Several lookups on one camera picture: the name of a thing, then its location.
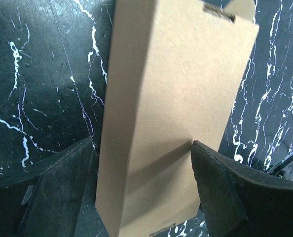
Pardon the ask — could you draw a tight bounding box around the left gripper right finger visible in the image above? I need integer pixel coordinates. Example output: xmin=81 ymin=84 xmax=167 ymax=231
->
xmin=191 ymin=140 xmax=293 ymax=237

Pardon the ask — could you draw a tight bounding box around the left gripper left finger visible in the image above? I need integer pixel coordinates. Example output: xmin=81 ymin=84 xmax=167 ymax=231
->
xmin=0 ymin=137 xmax=94 ymax=237

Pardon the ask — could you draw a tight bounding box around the cardboard box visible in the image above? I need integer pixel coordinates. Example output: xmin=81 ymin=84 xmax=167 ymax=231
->
xmin=95 ymin=0 xmax=259 ymax=237

